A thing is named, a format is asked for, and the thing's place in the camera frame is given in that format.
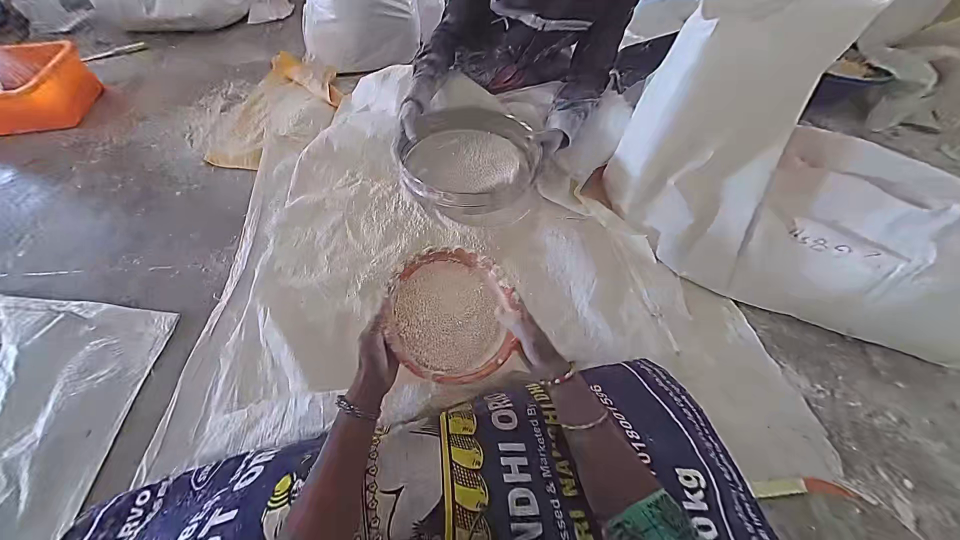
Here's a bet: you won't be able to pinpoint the person's right hand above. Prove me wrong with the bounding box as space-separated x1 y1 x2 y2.
495 285 573 381

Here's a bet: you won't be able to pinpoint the person's left hand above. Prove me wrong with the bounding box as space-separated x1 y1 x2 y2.
357 300 401 400

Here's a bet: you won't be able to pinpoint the orange rimmed round sieve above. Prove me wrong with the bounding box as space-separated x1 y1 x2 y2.
383 247 523 386

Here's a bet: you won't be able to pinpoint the person's right forearm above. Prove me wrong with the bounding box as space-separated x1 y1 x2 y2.
546 363 699 540

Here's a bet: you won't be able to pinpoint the person's left forearm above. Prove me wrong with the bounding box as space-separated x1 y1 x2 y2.
277 386 385 540

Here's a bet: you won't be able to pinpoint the pale grains within orange rim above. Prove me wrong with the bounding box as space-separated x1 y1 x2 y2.
392 260 510 376

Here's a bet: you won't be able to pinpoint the large cream woven sheet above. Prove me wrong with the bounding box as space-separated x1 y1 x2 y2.
133 64 845 489

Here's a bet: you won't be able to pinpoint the pile of pale powder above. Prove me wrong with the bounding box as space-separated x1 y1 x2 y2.
285 171 444 282

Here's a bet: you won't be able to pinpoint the large metal round sieve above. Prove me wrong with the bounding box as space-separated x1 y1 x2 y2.
395 106 544 226

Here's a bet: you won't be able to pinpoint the dark blue printed sack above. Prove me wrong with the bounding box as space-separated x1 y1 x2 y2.
60 358 781 540

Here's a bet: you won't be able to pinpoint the pale grains within metal rim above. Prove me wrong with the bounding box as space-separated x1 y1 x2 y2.
406 129 529 195

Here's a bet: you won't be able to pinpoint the yellow woven sack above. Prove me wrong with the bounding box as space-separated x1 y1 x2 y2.
204 51 345 171

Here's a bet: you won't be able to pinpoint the tall white woven sack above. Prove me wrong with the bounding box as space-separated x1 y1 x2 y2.
603 0 894 290

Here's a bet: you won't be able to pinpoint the full white sack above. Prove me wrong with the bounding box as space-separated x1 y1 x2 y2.
302 0 447 75

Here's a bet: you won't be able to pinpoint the yellow and red strip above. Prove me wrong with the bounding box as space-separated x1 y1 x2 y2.
751 477 862 502

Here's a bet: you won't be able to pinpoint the white plastic sheet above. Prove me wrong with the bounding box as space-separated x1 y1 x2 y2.
0 294 181 540

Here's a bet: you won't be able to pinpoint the white sack with handwritten marks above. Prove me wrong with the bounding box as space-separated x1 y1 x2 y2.
657 124 960 369

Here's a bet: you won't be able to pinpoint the long white sack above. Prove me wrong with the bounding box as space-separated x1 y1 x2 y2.
88 0 253 33

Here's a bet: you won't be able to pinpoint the thin pale stick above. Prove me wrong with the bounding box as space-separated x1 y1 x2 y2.
81 42 150 63

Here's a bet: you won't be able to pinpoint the orange plastic crate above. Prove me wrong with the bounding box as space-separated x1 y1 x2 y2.
0 40 105 137

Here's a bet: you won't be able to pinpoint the dark blue basin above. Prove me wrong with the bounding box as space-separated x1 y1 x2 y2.
811 49 897 106

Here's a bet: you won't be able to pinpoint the crumpled translucent plastic sack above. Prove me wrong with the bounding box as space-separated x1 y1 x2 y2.
856 0 960 135

